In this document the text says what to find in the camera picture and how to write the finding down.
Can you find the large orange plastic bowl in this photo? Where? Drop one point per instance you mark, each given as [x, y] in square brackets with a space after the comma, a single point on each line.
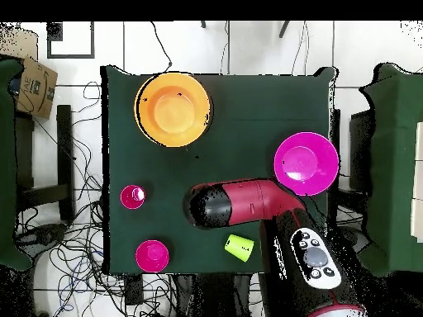
[173, 110]

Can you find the green plastic cup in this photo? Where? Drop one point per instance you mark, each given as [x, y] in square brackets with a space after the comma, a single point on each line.
[238, 247]

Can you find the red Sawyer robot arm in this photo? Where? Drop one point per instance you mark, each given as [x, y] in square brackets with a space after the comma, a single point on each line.
[257, 201]

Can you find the black computer tower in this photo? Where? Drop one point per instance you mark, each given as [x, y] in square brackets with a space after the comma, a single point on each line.
[362, 148]

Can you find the red plastic cup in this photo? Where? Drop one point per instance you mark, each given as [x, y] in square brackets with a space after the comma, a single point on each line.
[129, 199]

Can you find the dark green tablecloth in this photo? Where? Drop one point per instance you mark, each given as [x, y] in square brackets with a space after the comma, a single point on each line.
[248, 95]

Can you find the large pink plastic bowl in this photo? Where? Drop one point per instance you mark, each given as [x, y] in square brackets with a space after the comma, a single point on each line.
[307, 163]

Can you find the small red plastic bowl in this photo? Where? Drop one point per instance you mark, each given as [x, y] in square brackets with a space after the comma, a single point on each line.
[152, 257]

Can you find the green cloth covered side table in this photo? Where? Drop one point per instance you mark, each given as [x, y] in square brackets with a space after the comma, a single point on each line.
[396, 165]
[6, 165]

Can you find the printed cardboard box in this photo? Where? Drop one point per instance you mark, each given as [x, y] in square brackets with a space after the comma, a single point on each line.
[36, 89]

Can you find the plain cardboard box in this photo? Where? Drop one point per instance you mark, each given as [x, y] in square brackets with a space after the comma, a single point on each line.
[19, 43]

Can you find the dark wooden stool frame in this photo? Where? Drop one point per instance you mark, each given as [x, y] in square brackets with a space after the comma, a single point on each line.
[64, 148]
[335, 125]

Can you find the black square frame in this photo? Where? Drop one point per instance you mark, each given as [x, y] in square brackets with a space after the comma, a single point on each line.
[48, 49]

